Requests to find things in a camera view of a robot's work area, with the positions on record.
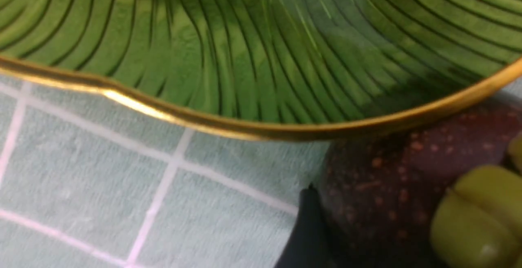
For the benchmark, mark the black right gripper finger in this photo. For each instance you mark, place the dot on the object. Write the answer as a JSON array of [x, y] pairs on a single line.
[[308, 245]]

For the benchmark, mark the purple toy mangosteen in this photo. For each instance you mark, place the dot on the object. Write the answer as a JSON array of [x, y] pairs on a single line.
[[379, 193]]

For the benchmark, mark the green leaf-shaped glass plate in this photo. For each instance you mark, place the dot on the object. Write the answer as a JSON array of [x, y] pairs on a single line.
[[270, 69]]

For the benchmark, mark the green checkered tablecloth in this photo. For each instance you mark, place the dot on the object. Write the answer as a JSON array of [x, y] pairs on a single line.
[[88, 183]]

